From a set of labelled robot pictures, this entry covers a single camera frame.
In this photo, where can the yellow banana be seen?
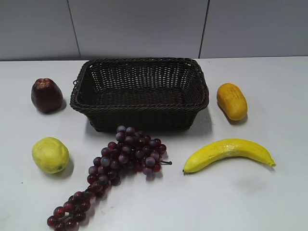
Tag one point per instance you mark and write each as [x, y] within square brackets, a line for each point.
[227, 148]

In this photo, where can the orange mango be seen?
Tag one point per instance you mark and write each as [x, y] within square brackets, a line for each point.
[232, 101]

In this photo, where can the purple grape bunch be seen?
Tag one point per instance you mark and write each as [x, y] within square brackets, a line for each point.
[132, 151]

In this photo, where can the black wicker basket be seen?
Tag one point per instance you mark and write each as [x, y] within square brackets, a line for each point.
[149, 94]

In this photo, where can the dark red wax apple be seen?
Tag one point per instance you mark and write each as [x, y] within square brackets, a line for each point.
[46, 96]

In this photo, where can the yellow-green lemon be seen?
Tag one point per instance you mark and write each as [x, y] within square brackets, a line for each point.
[50, 155]

